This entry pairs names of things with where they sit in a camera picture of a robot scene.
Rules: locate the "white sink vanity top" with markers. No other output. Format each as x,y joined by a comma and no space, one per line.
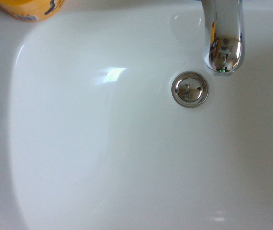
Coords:
117,148

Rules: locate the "chrome sink drain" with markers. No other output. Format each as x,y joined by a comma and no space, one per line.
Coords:
190,89

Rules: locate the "chrome faucet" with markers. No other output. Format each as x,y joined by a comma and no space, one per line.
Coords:
223,36

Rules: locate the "orange round jar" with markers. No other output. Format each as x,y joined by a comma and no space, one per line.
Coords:
33,9

